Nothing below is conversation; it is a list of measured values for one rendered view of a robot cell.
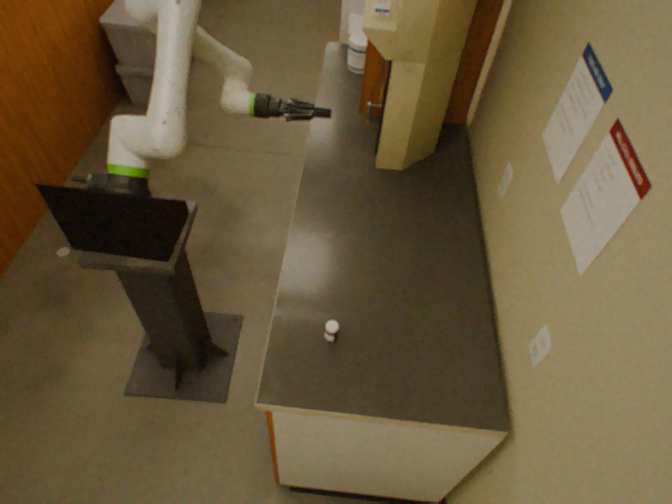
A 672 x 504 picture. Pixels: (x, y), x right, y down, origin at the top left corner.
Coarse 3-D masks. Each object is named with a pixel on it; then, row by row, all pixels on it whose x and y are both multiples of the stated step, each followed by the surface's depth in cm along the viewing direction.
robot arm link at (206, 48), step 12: (204, 36) 165; (204, 48) 166; (216, 48) 170; (204, 60) 171; (216, 60) 172; (228, 60) 175; (240, 60) 180; (228, 72) 179; (240, 72) 181; (252, 72) 186
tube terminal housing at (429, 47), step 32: (416, 0) 144; (448, 0) 146; (416, 32) 152; (448, 32) 157; (416, 64) 160; (448, 64) 169; (416, 96) 169; (448, 96) 183; (384, 128) 181; (416, 128) 182; (384, 160) 193; (416, 160) 199
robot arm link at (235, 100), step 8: (232, 80) 180; (224, 88) 181; (232, 88) 180; (240, 88) 181; (248, 88) 184; (224, 96) 180; (232, 96) 179; (240, 96) 180; (248, 96) 180; (224, 104) 180; (232, 104) 179; (240, 104) 180; (248, 104) 180; (224, 112) 183; (232, 112) 182; (240, 112) 182; (248, 112) 182
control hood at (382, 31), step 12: (372, 0) 165; (396, 0) 166; (372, 12) 159; (396, 12) 160; (372, 24) 154; (384, 24) 154; (396, 24) 155; (372, 36) 154; (384, 36) 154; (396, 36) 153; (384, 48) 157
